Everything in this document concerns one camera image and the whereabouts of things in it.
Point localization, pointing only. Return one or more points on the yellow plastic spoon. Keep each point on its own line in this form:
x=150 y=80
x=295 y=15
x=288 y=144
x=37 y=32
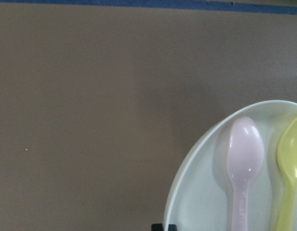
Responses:
x=287 y=163

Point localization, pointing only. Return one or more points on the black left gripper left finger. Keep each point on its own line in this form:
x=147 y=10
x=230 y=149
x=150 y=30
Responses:
x=157 y=227

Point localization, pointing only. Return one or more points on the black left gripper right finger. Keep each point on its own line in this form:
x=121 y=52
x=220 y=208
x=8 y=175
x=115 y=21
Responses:
x=172 y=227

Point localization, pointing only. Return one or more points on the pink plastic spoon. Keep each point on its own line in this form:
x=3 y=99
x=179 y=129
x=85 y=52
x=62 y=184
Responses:
x=244 y=162

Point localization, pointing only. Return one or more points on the pale green round plate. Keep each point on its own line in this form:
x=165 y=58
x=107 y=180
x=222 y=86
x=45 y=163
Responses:
x=200 y=198

